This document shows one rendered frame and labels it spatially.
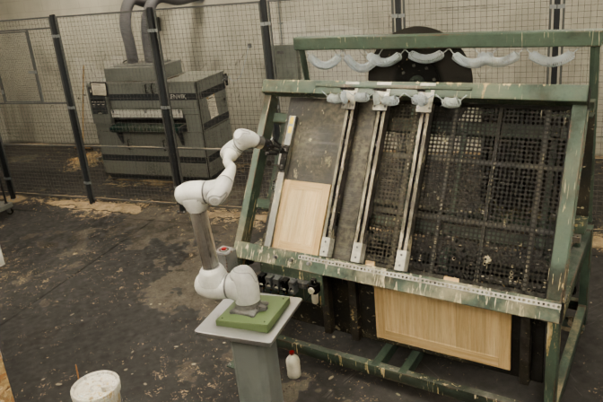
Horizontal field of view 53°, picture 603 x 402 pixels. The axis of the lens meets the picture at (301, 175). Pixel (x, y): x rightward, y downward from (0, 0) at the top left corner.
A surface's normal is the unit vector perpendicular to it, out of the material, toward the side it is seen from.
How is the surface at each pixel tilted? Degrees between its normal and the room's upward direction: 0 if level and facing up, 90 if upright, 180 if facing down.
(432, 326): 90
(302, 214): 59
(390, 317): 90
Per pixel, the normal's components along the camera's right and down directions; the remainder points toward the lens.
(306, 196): -0.49, -0.21
